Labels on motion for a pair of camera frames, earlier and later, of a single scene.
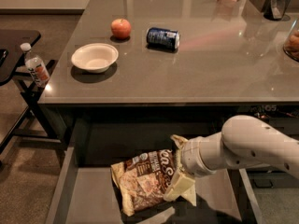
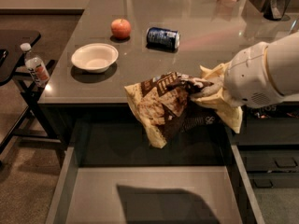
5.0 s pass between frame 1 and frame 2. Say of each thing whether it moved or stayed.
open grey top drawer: stayed
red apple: stayed
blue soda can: stayed
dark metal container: stayed
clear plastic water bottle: stayed
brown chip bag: moved
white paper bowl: stayed
